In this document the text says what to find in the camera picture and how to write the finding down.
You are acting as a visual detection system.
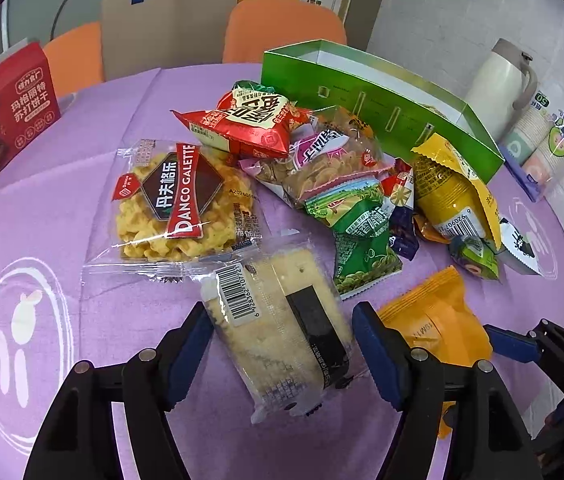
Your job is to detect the orange bread snack bag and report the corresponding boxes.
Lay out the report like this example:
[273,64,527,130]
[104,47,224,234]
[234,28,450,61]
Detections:
[376,264,494,441]

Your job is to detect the white cartoon snack bag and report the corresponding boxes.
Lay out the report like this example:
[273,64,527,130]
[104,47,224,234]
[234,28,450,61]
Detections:
[496,217,542,275]

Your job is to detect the clear cracker pack black label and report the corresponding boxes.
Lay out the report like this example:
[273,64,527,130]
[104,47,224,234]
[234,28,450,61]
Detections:
[190,234,363,424]

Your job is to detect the green pea snack bag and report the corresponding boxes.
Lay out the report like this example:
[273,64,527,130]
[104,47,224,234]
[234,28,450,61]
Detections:
[305,176,402,299]

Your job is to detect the Danco Galette snack pack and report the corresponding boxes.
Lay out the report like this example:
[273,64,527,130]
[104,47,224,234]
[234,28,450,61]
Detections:
[84,139,267,278]

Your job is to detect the yellow snack bag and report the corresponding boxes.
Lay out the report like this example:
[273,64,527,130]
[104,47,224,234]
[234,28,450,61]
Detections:
[412,133,502,249]

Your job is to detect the pink label pasta snack bag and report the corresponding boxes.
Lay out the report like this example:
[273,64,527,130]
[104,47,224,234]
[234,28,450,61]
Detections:
[239,105,386,208]

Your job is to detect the red chip bag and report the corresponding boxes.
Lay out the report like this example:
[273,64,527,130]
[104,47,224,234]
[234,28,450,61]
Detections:
[171,88,310,158]

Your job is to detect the small dark blue candy packet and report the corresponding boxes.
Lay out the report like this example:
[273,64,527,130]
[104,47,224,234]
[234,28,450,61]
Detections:
[389,206,419,261]

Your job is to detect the small red white candy packet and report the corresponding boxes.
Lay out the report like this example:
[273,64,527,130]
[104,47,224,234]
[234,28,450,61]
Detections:
[379,158,415,210]

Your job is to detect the paper cups pack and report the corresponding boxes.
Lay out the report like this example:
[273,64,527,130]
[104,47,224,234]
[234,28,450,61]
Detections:
[498,81,564,203]

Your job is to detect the white thermos jug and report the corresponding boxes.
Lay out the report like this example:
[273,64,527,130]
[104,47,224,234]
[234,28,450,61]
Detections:
[464,38,538,143]

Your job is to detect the small green candy wrapper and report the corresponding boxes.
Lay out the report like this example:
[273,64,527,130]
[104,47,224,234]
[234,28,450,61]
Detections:
[232,80,275,93]

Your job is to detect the green cardboard box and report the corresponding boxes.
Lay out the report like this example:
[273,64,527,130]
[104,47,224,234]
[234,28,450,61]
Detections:
[261,40,504,182]

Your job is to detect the red cracker box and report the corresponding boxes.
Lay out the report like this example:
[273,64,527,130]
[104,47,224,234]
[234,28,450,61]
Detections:
[0,39,61,171]

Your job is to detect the left orange chair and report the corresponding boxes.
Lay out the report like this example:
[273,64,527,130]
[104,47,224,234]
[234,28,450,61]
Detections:
[43,22,104,98]

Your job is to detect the orange chair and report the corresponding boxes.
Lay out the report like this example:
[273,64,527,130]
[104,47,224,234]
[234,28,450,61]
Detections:
[222,0,347,64]
[43,22,104,98]

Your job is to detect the right orange chair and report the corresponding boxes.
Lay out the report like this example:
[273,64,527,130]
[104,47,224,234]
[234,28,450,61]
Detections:
[222,0,347,64]

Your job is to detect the brown paper bag blue handles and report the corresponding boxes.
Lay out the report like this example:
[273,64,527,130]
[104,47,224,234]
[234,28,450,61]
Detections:
[101,0,237,80]

